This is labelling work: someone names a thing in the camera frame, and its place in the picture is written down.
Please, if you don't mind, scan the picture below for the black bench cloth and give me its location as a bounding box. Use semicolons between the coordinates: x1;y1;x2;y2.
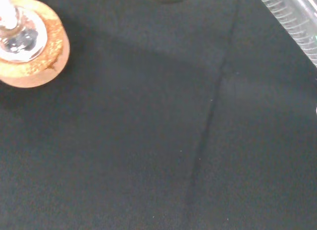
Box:
0;0;317;230

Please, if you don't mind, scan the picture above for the round cork ring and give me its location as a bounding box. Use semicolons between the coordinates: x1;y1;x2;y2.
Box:
0;0;71;89

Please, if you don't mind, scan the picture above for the clear round-bottom flask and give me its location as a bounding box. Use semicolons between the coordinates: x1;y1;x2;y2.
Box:
0;0;48;62

